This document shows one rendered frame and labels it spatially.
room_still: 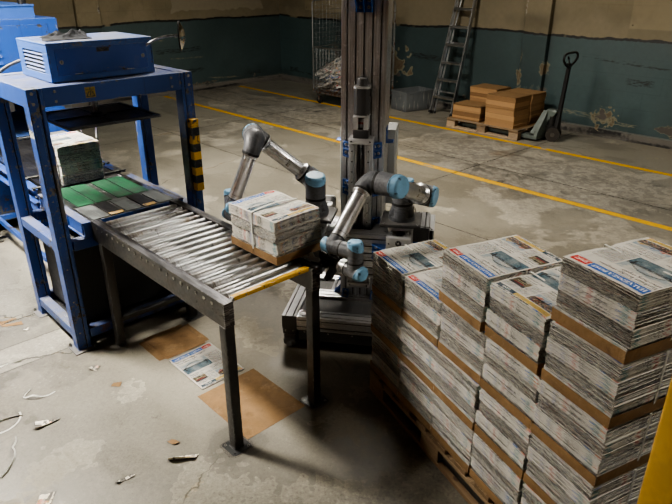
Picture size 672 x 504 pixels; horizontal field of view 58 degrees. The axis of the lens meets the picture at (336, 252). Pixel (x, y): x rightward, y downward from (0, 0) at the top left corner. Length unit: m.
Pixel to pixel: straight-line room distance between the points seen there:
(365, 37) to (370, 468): 2.17
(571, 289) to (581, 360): 0.22
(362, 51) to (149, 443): 2.27
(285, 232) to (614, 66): 7.05
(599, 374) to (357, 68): 2.11
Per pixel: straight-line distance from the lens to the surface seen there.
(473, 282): 2.36
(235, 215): 3.10
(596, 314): 1.95
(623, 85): 9.30
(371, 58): 3.41
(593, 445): 2.14
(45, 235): 3.90
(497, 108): 8.96
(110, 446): 3.27
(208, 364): 3.68
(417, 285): 2.70
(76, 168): 4.45
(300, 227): 2.94
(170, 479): 3.02
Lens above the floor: 2.07
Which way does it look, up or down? 24 degrees down
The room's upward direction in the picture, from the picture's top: straight up
